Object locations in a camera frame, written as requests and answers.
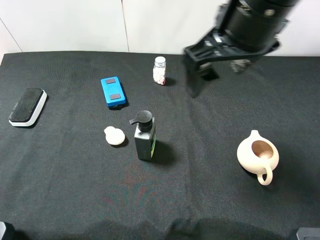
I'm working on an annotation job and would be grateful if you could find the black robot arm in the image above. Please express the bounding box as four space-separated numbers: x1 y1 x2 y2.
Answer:
183 0 298 98

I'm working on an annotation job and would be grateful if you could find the white gourd-shaped lid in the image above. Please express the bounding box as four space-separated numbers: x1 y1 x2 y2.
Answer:
103 126 126 146

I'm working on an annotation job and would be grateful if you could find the black pump dispenser bottle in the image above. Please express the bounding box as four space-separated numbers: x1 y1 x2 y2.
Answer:
129 110 156 161

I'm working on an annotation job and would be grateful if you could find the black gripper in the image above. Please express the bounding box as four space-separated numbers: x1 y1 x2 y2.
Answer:
183 27 280 98

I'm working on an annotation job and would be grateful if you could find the glass jar of pills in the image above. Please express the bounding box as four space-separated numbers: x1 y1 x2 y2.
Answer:
152 56 167 86

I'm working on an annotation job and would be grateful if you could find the black tablecloth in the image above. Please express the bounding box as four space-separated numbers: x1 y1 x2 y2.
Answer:
0 51 320 240

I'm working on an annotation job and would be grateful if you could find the beige ceramic teapot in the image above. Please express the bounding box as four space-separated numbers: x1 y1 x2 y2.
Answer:
236 130 280 186

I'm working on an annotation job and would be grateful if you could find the blue rectangular box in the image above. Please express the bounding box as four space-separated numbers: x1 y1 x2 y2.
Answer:
100 76 127 109

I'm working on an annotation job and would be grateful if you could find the black white board eraser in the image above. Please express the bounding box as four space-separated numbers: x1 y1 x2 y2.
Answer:
8 88 48 128

